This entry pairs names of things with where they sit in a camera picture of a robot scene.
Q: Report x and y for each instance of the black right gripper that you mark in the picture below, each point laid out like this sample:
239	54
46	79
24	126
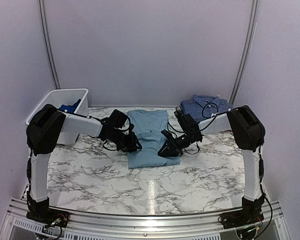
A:
172	147

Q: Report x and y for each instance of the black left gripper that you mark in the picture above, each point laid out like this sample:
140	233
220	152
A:
131	144

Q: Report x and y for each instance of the light blue garment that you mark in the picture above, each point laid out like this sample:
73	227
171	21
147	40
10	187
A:
147	128

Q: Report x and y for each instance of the blue checked shirt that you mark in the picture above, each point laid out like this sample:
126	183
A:
203	107

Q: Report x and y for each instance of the dark blue garment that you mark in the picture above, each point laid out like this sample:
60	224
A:
70	108

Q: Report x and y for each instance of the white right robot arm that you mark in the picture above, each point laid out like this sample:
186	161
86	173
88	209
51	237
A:
249	135

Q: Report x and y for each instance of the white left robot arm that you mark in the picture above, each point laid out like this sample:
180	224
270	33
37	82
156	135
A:
45	128

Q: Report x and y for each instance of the white plastic laundry bin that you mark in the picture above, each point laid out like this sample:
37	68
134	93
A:
66	97

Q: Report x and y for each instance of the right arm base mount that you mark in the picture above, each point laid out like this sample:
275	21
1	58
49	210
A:
250	213

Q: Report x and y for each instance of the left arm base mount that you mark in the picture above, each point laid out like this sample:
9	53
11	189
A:
40	211

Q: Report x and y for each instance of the aluminium front frame rail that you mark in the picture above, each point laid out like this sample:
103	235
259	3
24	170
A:
100	226

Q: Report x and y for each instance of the left wall aluminium post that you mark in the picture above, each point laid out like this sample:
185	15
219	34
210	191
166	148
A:
47	44

